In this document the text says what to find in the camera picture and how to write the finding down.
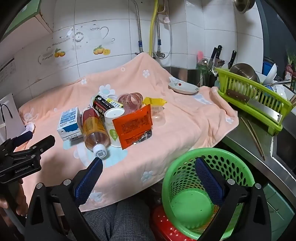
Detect clear plastic cup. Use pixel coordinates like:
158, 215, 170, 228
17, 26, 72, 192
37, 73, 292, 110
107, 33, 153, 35
150, 105, 166, 127

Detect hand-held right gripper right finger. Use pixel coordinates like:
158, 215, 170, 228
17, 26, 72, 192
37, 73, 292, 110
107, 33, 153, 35
194, 157, 272, 241

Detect wooden chopstick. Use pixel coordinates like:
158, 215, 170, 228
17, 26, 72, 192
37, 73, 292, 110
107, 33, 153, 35
247, 119, 264, 155
240, 116, 266, 161

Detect black and yellow box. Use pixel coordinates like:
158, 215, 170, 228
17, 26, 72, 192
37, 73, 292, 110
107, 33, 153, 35
92, 94, 124, 115

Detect teal cabinet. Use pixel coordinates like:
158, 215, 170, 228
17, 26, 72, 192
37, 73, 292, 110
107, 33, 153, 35
261, 182, 295, 234

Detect orange snack packet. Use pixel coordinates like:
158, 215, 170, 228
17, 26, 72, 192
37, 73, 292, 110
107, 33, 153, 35
112, 104, 153, 150

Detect plastic bottle with orange label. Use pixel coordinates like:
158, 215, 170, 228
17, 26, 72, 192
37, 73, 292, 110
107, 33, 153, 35
81, 108, 111, 159

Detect metal faucet pipe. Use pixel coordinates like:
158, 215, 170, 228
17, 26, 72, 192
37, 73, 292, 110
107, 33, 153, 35
155, 9, 173, 59

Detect red plastic stool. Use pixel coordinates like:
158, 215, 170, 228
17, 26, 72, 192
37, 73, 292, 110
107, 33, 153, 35
150, 205, 201, 241

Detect hanging steel pan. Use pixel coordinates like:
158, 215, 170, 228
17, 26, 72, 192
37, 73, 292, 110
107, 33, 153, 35
233, 0, 255, 14

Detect green box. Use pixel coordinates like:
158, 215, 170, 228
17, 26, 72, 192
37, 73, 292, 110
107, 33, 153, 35
5, 0, 42, 35

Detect white lidded paper cup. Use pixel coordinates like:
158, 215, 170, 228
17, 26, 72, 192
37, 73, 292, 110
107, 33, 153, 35
104, 107, 126, 148

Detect red translucent plastic cup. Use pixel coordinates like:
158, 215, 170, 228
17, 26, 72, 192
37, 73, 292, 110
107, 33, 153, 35
117, 92, 144, 114

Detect steel sink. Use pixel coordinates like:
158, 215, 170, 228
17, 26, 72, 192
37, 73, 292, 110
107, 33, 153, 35
272, 132, 296, 167

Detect person's left hand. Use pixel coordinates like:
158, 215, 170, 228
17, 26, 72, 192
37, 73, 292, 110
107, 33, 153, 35
0, 180, 28, 216

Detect wooden-handled steel cleaver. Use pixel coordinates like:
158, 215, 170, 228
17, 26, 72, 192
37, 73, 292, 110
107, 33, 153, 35
225, 89, 284, 123

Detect white and blue milk carton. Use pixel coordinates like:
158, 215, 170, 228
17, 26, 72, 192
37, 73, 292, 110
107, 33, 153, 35
57, 106, 83, 142

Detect white board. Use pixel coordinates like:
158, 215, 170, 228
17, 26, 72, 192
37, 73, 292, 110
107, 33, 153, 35
0, 93, 26, 139

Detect black-handled kitchen knife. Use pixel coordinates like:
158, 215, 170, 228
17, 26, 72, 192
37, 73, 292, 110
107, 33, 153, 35
228, 50, 237, 70
209, 47, 218, 66
214, 45, 223, 65

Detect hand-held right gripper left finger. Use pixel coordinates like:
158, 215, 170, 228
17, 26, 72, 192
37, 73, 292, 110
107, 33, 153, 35
24, 158, 111, 241

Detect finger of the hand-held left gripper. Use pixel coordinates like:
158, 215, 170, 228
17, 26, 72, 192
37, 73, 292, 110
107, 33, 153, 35
28, 136, 56, 161
9, 131, 33, 147

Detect white bowl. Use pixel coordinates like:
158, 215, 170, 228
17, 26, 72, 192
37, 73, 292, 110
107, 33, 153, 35
262, 62, 278, 85

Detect yellow plastic wrapper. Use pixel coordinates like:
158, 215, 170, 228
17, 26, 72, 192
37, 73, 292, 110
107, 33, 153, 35
142, 97, 167, 107

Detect black cable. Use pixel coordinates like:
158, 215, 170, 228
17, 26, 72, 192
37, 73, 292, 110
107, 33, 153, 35
0, 104, 13, 121

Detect green plastic dish rack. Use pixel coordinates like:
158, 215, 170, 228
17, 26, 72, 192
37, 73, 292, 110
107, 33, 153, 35
215, 68, 293, 136

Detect person's grey plaid trousers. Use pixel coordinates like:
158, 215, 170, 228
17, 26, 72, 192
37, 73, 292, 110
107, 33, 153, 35
82, 199, 155, 241

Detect blue plastic container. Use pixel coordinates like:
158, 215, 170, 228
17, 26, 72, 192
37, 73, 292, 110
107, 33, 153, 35
264, 57, 275, 75

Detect peach flower-print towel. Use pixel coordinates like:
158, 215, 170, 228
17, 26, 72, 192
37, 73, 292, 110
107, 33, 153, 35
17, 53, 240, 212

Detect yellow hose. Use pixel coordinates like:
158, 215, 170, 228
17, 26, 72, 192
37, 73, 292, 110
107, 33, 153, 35
149, 0, 160, 56

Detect white ceramic plate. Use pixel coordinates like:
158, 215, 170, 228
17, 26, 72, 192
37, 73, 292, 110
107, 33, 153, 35
168, 77, 200, 94

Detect metal water pipe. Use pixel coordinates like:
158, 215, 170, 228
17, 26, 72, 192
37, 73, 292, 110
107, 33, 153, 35
133, 0, 145, 55

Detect green plastic basket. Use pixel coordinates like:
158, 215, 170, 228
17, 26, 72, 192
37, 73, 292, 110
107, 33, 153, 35
161, 148, 256, 240

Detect green glass utensil jar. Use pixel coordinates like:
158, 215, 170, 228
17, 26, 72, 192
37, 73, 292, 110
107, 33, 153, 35
195, 65, 218, 87

